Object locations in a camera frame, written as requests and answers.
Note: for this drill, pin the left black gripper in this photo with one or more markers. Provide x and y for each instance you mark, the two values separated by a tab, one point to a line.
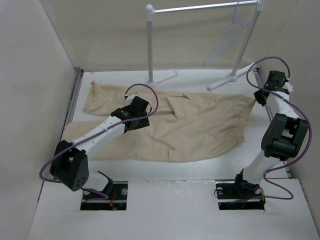
143	123

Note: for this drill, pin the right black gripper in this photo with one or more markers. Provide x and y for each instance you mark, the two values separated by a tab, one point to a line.
258	97

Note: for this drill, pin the beige trousers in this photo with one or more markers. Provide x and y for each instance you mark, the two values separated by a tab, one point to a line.
186	127

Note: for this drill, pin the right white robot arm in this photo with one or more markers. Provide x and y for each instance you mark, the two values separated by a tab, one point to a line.
282	140

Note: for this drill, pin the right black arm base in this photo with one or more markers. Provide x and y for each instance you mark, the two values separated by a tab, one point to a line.
230	198

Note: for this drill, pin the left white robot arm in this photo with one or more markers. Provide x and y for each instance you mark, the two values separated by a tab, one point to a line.
70	165

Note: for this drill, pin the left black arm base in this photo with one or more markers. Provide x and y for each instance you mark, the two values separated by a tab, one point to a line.
112	198

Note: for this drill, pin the white clothes rack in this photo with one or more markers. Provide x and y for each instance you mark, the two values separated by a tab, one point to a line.
248	28

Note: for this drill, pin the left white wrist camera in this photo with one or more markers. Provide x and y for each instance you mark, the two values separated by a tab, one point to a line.
130	97

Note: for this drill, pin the light blue wire hanger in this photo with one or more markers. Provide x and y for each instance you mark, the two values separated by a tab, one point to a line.
231	35

